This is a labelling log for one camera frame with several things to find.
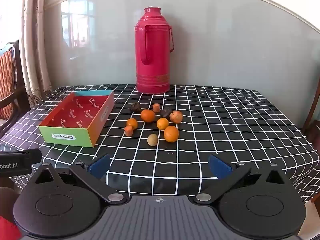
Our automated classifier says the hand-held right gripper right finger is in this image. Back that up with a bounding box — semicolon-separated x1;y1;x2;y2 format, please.
196;154;288;203

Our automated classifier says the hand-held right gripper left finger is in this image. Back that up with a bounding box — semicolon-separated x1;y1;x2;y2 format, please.
32;154;127;203

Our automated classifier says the colourful cardboard box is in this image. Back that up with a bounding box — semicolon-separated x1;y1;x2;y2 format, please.
38;89;115;148

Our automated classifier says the large orange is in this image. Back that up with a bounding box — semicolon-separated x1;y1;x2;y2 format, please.
164;125;179;143
140;109;156;123

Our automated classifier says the person's left forearm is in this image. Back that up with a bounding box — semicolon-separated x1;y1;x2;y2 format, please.
0;186;23;240

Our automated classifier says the black white checked tablecloth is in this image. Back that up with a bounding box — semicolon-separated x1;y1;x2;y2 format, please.
0;84;320;203

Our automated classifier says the split brownish orange fruit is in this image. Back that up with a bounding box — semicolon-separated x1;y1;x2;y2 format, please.
169;110;183;124

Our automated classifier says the dark wooden chair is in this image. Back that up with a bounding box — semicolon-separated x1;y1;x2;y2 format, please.
0;39;31;137

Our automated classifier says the orange patterned cushion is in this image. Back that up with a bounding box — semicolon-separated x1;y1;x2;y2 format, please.
0;50;17;120

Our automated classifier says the brown wooden chair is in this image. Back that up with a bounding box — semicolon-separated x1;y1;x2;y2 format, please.
301;72;320;144

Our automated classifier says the beige curtain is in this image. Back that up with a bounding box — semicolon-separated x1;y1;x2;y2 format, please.
20;0;53;108

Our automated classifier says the red thermos flask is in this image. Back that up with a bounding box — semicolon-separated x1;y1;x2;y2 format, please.
134;6;175;95

